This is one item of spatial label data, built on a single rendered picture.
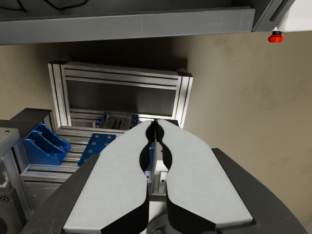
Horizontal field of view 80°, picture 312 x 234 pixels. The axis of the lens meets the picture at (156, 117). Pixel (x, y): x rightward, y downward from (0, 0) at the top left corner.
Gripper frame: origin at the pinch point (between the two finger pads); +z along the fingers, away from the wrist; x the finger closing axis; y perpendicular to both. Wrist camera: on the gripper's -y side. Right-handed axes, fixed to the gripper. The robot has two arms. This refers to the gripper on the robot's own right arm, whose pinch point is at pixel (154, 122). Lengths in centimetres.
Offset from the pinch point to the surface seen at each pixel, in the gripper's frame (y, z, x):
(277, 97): 52, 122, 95
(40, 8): -9.6, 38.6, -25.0
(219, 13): -6.6, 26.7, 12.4
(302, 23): -4.4, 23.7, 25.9
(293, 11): -6.3, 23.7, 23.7
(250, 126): 77, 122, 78
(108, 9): -8.5, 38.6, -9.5
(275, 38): 0, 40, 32
